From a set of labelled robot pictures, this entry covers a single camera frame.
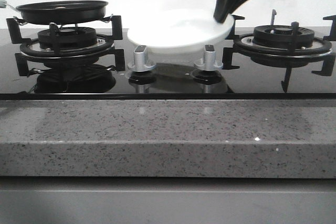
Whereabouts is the black frying pan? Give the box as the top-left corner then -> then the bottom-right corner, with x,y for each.
13,0 -> 108,18

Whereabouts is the black pan support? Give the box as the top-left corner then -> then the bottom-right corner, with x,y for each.
8,15 -> 125,76
222,15 -> 335,94

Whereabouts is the left black gas burner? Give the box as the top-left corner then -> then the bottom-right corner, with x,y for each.
37,27 -> 97,50

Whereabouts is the right black gas burner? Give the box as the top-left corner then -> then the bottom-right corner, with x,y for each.
253,25 -> 314,49

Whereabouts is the silver stove knob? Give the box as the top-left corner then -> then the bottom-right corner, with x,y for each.
194,44 -> 223,71
128,45 -> 156,72

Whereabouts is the black glass gas stove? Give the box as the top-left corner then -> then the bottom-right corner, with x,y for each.
1,29 -> 335,100

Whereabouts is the metal wire pan adapter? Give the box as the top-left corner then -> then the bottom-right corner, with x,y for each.
6,15 -> 113,28

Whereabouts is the black gas burner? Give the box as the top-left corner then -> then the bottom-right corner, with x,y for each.
37,27 -> 97,50
253,25 -> 314,49

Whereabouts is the right black pan support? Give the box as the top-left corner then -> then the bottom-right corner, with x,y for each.
222,15 -> 335,94

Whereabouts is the right silver stove knob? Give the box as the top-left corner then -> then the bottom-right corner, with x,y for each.
194,44 -> 223,71

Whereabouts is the left silver stove knob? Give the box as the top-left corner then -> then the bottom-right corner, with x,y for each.
128,45 -> 156,72

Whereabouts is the left black pan support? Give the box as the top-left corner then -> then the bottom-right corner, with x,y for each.
8,15 -> 125,76

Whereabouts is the white ceramic plate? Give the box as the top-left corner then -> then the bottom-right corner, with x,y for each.
128,9 -> 234,54

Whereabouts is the grey cabinet front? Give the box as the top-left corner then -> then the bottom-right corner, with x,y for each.
1,177 -> 335,223

